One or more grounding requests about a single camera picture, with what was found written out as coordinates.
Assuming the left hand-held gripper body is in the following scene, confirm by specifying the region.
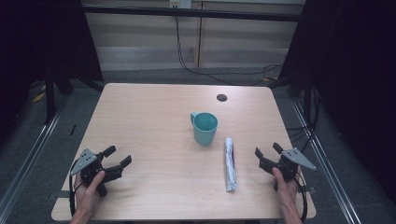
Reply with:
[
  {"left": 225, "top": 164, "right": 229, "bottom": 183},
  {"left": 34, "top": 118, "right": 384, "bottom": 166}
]
[{"left": 70, "top": 147, "right": 124, "bottom": 198}]

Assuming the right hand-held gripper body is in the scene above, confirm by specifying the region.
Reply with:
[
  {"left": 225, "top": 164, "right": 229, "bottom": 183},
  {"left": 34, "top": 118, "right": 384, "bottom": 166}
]
[{"left": 259, "top": 147, "right": 318, "bottom": 191}]

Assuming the white toothpaste tube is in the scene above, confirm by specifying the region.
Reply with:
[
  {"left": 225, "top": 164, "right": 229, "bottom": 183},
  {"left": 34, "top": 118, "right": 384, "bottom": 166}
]
[{"left": 223, "top": 136, "right": 238, "bottom": 193}]

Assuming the teal cup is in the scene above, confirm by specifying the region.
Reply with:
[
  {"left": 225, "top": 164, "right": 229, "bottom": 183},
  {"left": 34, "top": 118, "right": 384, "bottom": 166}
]
[{"left": 190, "top": 111, "right": 219, "bottom": 147}]

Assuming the person's right hand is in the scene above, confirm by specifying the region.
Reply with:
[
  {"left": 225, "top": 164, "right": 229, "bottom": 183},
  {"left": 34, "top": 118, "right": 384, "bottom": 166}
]
[{"left": 272, "top": 167, "right": 302, "bottom": 217}]

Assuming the person's left hand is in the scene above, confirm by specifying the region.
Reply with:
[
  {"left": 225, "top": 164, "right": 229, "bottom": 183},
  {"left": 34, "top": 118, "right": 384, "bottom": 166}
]
[{"left": 73, "top": 170, "right": 106, "bottom": 219}]

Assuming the black metal stand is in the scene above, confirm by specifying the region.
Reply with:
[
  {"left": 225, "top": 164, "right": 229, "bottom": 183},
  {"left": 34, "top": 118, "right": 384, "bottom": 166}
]
[
  {"left": 43, "top": 66, "right": 58, "bottom": 125},
  {"left": 303, "top": 71, "right": 314, "bottom": 130}
]

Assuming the yellow floor object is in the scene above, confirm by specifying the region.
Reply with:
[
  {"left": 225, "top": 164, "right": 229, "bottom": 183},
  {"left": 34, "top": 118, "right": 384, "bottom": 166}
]
[{"left": 32, "top": 84, "right": 47, "bottom": 104}]

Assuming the black curtain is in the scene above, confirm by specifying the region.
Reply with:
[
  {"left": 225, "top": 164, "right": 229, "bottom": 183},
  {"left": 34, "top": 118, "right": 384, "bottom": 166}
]
[
  {"left": 0, "top": 0, "right": 105, "bottom": 147},
  {"left": 269, "top": 0, "right": 396, "bottom": 197}
]

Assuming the bundle of black floor cables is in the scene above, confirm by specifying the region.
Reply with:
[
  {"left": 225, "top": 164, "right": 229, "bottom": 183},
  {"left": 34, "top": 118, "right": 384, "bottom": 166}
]
[{"left": 285, "top": 85, "right": 322, "bottom": 153}]

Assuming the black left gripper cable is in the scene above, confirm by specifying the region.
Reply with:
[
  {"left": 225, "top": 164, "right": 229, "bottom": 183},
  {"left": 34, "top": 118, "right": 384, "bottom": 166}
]
[{"left": 68, "top": 159, "right": 84, "bottom": 217}]

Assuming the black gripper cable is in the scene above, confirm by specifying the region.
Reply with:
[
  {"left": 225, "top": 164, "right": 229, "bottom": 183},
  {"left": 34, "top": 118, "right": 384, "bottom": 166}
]
[
  {"left": 293, "top": 171, "right": 309, "bottom": 224},
  {"left": 68, "top": 159, "right": 84, "bottom": 217}
]

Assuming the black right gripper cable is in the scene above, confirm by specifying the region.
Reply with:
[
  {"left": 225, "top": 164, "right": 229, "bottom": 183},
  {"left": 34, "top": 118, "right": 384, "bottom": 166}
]
[{"left": 293, "top": 171, "right": 309, "bottom": 224}]

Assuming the metal floor rail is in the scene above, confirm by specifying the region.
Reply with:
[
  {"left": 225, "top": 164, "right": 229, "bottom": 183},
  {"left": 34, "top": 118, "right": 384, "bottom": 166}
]
[
  {"left": 0, "top": 92, "right": 71, "bottom": 218},
  {"left": 290, "top": 99, "right": 363, "bottom": 224}
]

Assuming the black wall cable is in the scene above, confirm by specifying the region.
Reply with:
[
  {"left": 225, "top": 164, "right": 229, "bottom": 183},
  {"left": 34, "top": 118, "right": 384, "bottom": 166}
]
[{"left": 174, "top": 7, "right": 284, "bottom": 87}]

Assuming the black horizontal frame bar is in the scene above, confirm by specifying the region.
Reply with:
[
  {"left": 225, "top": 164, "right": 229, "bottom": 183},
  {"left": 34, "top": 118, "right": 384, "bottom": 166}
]
[{"left": 81, "top": 4, "right": 304, "bottom": 22}]

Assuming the white wall power outlet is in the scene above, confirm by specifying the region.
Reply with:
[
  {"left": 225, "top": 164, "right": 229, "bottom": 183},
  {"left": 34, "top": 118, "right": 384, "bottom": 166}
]
[{"left": 169, "top": 0, "right": 192, "bottom": 9}]

